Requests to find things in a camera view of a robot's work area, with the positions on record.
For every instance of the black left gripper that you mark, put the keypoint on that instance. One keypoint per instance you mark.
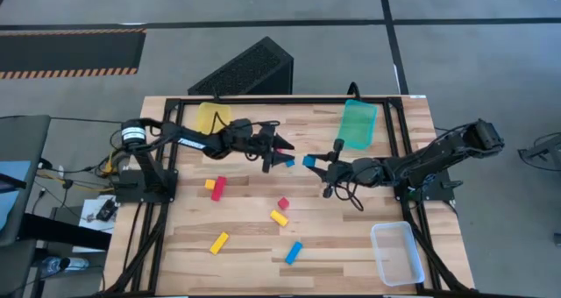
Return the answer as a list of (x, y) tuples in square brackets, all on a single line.
[(267, 146)]

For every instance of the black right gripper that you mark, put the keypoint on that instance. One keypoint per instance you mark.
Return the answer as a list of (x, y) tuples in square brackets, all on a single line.
[(341, 172)]

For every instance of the long pink block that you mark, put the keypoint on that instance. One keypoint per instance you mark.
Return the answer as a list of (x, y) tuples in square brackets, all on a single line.
[(287, 150)]

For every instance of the blue cube block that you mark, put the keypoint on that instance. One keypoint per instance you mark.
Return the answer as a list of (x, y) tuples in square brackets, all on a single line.
[(309, 161)]

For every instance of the red cube block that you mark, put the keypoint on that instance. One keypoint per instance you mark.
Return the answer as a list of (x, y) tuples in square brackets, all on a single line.
[(283, 203)]

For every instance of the red rectangular block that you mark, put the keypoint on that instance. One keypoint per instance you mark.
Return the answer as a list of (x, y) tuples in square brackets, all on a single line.
[(218, 188)]

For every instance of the long yellow block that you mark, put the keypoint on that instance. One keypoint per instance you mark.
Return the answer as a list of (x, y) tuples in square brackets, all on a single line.
[(219, 243)]

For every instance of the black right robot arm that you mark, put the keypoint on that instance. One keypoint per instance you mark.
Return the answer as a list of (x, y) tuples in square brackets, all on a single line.
[(421, 160)]

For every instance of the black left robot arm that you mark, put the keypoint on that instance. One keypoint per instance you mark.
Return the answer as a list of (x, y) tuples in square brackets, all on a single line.
[(219, 146)]

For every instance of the small blue block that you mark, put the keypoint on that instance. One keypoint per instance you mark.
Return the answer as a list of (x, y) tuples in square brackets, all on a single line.
[(290, 163)]

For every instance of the green translucent plastic bin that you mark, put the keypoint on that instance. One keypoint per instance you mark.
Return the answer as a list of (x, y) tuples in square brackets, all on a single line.
[(357, 122)]

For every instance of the short yellow block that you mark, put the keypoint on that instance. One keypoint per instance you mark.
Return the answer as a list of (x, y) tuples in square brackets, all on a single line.
[(279, 218)]

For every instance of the yellow cube block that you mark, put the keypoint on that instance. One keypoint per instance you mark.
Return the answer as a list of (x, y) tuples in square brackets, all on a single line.
[(210, 184)]

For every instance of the yellow translucent plastic bin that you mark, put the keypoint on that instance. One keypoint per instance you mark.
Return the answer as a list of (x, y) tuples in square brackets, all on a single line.
[(206, 114)]

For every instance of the black mesh computer case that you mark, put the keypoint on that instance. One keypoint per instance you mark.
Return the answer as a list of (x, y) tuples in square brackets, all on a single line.
[(245, 70)]

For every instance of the long blue block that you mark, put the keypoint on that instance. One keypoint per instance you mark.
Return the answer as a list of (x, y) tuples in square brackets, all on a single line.
[(294, 253)]

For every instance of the clear plastic bin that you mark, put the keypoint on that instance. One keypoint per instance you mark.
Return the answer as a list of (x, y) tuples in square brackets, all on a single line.
[(394, 254)]

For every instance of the small black device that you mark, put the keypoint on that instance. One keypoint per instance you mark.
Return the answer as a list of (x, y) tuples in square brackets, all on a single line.
[(106, 210)]

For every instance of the white paper sheet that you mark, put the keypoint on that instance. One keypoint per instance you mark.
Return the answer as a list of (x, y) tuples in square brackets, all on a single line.
[(87, 228)]

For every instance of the clear water bottle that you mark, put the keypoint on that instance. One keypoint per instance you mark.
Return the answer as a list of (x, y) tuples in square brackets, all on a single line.
[(74, 263)]

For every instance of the black hazard-striped floor mat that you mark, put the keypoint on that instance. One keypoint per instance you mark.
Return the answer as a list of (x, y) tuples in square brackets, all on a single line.
[(66, 52)]

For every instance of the blue screen monitor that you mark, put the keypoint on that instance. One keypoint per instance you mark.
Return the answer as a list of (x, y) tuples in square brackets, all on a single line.
[(11, 193)]

